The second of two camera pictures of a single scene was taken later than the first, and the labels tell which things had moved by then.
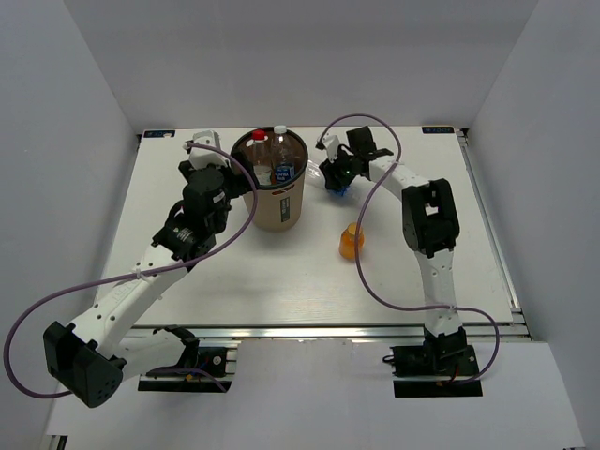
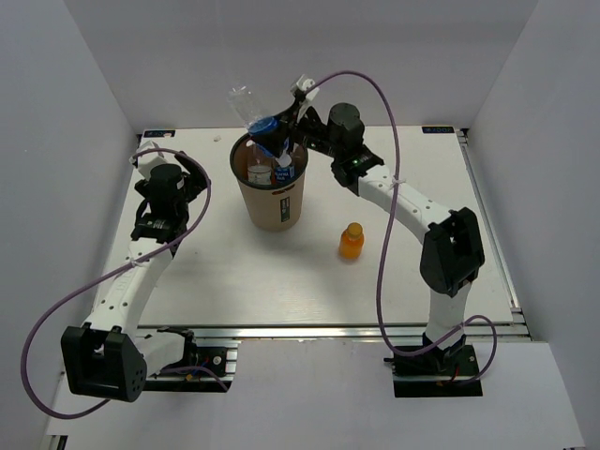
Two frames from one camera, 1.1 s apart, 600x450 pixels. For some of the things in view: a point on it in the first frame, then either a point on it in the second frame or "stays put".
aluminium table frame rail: (329, 332) stays put
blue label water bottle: (316, 175) to (248, 108)
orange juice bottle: (347, 241) stays put
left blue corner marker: (158, 133) stays put
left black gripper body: (235, 185) to (193, 183)
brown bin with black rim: (277, 157) stays put
